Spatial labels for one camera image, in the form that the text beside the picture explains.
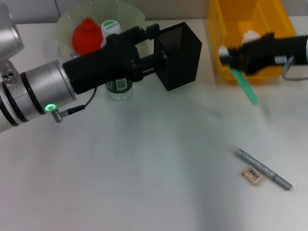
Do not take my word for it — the clear green-label water bottle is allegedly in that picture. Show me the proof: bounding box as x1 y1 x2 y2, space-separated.
100 20 134 102

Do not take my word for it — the orange fruit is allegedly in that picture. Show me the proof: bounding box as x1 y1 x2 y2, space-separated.
72 16 104 58

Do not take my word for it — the grey marker pen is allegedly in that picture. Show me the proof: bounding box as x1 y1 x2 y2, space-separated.
233 148 294 192

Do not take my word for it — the black mesh pen holder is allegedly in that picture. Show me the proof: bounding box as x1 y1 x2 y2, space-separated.
153 21 203 91

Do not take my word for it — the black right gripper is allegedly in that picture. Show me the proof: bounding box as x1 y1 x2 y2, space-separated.
227 32 308 76

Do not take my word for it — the beige eraser with barcode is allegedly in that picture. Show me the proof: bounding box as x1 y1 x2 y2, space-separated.
241 166 265 186

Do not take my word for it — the green pen with white cap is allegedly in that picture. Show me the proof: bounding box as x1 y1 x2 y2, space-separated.
218 45 260 107

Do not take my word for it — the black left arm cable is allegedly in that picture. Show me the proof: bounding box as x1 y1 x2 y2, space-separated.
51 86 98 124

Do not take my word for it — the yellow plastic bin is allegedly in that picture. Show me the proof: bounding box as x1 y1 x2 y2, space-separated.
207 0 296 85

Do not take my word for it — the pale green glass fruit plate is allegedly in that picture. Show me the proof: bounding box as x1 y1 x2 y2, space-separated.
55 0 146 61

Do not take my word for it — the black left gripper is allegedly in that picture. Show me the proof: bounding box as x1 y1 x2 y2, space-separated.
62 23 168 95

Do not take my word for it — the white paper ball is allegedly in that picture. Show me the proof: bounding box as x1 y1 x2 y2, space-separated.
242 30 261 42

